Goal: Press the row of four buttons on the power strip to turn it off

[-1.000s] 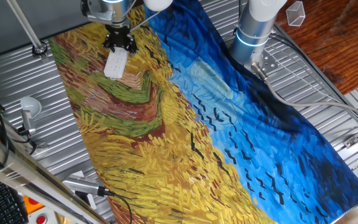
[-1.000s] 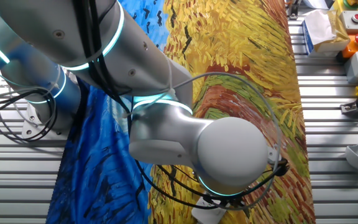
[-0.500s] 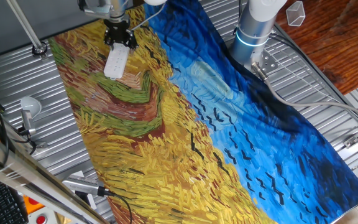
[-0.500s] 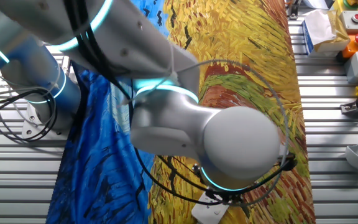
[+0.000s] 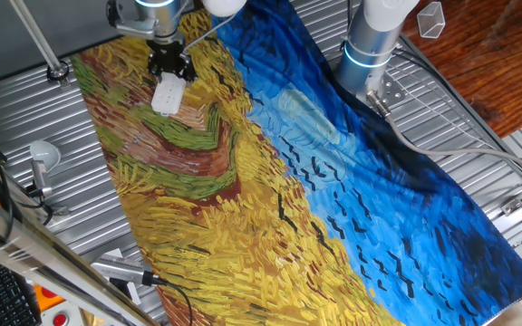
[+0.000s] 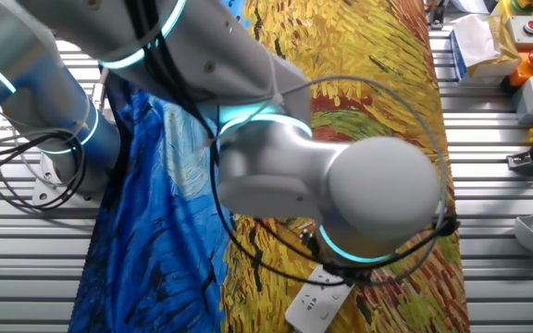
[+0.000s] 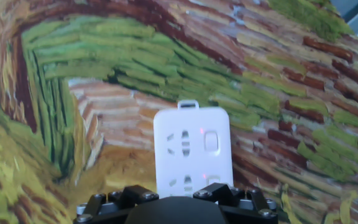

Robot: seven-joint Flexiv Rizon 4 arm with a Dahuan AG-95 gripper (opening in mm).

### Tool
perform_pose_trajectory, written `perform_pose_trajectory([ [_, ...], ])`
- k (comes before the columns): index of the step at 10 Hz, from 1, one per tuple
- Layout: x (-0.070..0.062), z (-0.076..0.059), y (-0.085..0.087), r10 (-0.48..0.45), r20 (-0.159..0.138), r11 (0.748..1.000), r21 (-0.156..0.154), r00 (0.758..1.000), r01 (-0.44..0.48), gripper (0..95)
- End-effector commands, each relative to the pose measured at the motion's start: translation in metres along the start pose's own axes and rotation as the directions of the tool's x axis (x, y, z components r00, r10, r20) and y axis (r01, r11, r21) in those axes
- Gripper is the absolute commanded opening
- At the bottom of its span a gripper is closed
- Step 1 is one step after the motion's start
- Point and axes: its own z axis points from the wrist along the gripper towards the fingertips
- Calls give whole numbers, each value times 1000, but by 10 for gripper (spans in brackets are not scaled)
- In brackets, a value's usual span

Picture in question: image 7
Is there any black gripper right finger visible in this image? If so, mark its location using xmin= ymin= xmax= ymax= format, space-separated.
xmin=192 ymin=182 xmax=279 ymax=224

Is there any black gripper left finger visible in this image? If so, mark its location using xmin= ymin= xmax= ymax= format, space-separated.
xmin=72 ymin=184 xmax=160 ymax=224

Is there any white power strip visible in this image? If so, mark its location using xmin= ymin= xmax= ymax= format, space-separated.
xmin=152 ymin=99 xmax=234 ymax=200

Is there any painted wheat field cloth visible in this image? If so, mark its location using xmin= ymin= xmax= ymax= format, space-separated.
xmin=0 ymin=0 xmax=358 ymax=224

